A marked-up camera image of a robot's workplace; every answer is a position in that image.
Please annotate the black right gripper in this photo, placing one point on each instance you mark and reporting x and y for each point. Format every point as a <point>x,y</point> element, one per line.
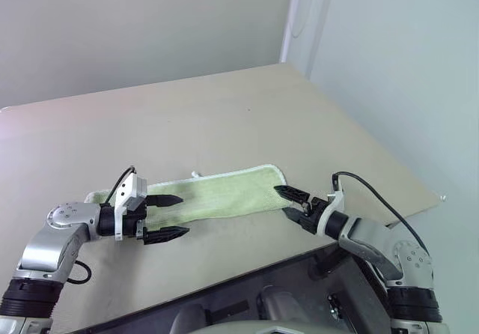
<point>315,216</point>

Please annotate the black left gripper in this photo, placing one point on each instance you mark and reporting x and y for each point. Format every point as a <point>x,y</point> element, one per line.
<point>132,223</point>

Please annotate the light green towel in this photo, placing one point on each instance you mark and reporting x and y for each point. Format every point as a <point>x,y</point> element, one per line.
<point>228,193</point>

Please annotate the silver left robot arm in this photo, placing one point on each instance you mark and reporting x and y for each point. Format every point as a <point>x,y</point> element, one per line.
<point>52,236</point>

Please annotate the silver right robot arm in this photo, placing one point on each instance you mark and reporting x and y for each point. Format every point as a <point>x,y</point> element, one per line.
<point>378,242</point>

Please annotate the grey robot torso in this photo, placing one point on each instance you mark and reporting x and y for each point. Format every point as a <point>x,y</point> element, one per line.
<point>277,308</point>

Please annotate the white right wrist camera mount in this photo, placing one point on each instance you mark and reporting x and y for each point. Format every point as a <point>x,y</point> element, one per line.
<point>334,201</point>

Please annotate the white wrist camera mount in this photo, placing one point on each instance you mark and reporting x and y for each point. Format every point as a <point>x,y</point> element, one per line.
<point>127,189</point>
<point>334,201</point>

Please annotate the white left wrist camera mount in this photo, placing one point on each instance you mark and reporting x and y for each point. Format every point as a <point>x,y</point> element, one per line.
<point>127,189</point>

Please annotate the white corner post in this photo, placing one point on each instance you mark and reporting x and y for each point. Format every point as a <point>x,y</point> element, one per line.
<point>290,19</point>

